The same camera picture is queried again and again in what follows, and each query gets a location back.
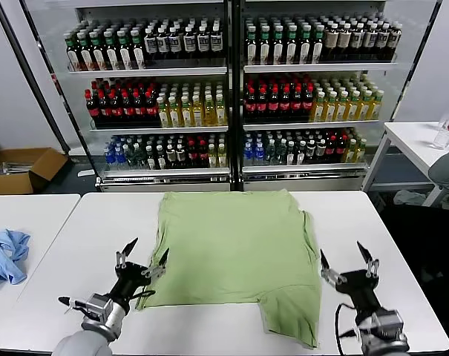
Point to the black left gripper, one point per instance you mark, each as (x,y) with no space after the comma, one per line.
(131,282)

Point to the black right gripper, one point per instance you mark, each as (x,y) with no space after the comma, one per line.
(359,289)

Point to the green t-shirt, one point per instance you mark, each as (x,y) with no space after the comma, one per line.
(228,252)

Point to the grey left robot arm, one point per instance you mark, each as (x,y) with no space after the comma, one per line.
(83,345)

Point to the grey cloth pile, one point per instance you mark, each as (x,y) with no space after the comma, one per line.
(409,198)

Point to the white paper scrap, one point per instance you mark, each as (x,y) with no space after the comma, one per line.
(86,173)

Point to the green tinted water bottle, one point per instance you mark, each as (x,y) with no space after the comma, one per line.
(271,154)
(131,158)
(281,154)

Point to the blue water bottle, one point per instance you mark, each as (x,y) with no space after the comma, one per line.
(260,155)
(120,159)
(110,159)
(248,155)

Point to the white label dark bottle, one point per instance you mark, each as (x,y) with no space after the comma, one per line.
(161,157)
(291,155)
(151,157)
(301,155)

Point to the dark drink bottle white cap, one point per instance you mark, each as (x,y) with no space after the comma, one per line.
(182,155)
(311,152)
(321,152)
(171,155)

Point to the yellow juice bottle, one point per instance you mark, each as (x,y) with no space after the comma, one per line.
(341,110)
(317,111)
(222,157)
(375,109)
(364,110)
(220,115)
(209,116)
(329,111)
(175,116)
(164,116)
(352,152)
(352,110)
(212,157)
(361,151)
(186,116)
(197,116)

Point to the red cap cola bottle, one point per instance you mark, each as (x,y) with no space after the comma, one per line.
(332,150)
(296,107)
(262,107)
(251,107)
(308,106)
(203,155)
(127,110)
(273,107)
(139,110)
(192,155)
(104,111)
(115,110)
(342,150)
(285,107)
(151,110)
(93,111)

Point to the crumpled blue cloth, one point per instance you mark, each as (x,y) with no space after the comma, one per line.
(5,252)

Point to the open cardboard box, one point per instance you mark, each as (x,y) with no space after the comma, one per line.
(42,167)

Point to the white side table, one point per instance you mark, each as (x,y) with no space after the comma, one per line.
(413,137)

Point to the grey metal parts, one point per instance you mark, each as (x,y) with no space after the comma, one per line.
(9,168)

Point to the clear water bottle red label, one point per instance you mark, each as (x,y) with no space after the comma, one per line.
(445,137)

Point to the glass drink cooler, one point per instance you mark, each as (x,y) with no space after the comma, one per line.
(146,71)

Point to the shelf with drink bottles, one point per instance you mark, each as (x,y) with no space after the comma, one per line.
(320,68)

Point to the green cap tea bottle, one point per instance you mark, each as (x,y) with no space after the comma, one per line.
(305,49)
(251,50)
(278,50)
(112,55)
(318,49)
(74,55)
(87,55)
(125,55)
(99,55)
(138,55)
(265,50)
(291,50)

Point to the black slanted pole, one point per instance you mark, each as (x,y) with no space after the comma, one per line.
(32,74)

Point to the dark label tea bottle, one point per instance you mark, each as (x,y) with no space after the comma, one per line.
(189,43)
(163,44)
(370,40)
(150,44)
(203,43)
(216,43)
(357,40)
(395,39)
(176,44)
(383,40)

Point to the beige label tea bottle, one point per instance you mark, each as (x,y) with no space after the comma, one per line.
(344,41)
(332,41)

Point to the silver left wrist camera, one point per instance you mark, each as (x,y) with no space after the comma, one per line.
(96,305)

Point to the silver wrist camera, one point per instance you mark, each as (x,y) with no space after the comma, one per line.
(96,305)
(389,322)

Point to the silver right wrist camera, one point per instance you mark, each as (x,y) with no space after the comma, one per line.
(389,322)

